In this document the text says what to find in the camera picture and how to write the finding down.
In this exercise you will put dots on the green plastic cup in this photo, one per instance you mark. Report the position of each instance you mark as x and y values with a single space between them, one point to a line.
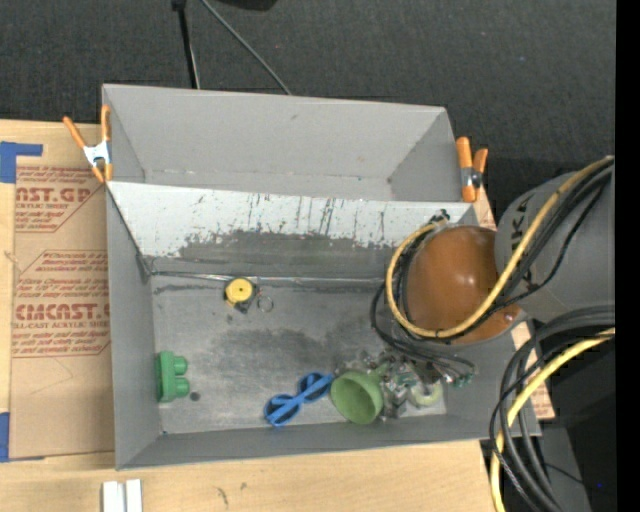
356 398

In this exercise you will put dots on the blue sunglasses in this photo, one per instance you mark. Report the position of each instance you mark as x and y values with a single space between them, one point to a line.
287 404

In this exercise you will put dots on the grey metal bin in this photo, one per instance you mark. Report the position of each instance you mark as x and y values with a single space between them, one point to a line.
280 350

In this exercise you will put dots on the yellow round tape measure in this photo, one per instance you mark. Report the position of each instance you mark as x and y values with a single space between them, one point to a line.
238 290

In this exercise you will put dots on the green two-peg toy block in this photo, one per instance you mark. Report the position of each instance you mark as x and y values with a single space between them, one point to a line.
167 376

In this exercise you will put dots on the brown cardboard board red print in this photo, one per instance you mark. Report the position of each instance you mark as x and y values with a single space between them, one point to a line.
60 380

